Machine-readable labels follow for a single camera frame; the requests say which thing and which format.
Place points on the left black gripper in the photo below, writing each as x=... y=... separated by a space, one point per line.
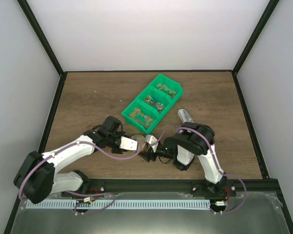
x=116 y=151

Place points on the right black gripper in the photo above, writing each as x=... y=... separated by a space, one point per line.
x=145 y=156

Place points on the green bin star gummies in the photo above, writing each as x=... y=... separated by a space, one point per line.
x=146 y=110

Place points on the green bin lollipops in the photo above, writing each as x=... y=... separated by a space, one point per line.
x=158 y=96

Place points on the metal scoop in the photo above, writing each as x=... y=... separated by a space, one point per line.
x=184 y=116

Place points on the green bin popsicle candies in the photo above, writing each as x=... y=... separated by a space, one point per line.
x=170 y=88

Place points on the gold jar lid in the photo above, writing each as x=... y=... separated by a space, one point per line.
x=141 y=141

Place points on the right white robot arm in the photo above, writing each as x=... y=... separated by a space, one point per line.
x=190 y=140

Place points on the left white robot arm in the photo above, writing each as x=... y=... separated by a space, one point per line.
x=39 y=175

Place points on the pile of popsicle candies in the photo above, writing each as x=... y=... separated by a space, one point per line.
x=164 y=88

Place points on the pile of star gummies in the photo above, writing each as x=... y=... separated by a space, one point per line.
x=141 y=118

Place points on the pile of lollipops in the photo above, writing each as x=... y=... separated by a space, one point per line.
x=158 y=106

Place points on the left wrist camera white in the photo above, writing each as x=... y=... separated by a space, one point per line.
x=128 y=144

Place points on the light blue cable duct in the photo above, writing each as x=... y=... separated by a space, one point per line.
x=122 y=204

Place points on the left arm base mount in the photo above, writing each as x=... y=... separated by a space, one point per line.
x=93 y=186

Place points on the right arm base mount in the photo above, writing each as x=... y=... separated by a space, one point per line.
x=205 y=189

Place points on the black aluminium frame rail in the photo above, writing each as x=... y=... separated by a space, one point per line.
x=117 y=186

